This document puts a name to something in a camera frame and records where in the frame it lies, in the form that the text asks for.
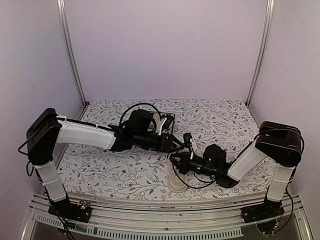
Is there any right aluminium corner post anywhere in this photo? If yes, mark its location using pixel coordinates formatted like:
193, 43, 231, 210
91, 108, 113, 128
245, 0, 275, 109

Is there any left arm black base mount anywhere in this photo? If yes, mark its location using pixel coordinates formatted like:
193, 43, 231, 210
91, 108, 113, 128
48, 198, 92, 223

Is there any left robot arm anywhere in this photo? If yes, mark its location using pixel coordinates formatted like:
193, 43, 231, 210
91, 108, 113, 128
17, 107, 182, 217

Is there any aluminium front rail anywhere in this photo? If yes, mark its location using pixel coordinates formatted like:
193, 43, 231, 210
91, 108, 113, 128
21, 193, 314, 240

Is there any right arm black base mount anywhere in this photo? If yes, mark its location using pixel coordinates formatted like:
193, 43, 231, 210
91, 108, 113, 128
240, 199, 285, 223

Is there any left aluminium corner post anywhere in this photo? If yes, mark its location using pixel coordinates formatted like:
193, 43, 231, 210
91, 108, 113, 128
56, 0, 87, 107

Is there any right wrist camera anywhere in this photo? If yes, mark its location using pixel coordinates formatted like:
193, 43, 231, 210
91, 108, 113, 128
183, 132, 195, 160

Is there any aluminium corner post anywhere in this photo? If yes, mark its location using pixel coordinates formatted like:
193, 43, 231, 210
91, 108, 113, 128
56, 0, 87, 107
245, 0, 275, 109

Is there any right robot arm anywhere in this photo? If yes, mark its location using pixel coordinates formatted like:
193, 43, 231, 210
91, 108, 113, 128
168, 121, 305, 218

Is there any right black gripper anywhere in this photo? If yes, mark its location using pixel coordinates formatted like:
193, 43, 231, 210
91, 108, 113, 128
167, 150, 218, 178

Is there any floral patterned table mat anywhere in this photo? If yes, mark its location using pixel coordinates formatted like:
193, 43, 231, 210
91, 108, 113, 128
53, 98, 285, 202

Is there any white lace sneaker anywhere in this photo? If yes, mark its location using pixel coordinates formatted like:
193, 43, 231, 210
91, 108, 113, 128
167, 160, 187, 193

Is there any square floral ceramic plate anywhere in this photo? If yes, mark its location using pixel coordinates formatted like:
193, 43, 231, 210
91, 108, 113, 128
148, 111, 175, 136

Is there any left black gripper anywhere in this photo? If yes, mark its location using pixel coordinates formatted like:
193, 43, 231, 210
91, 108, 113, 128
133, 131, 185, 153

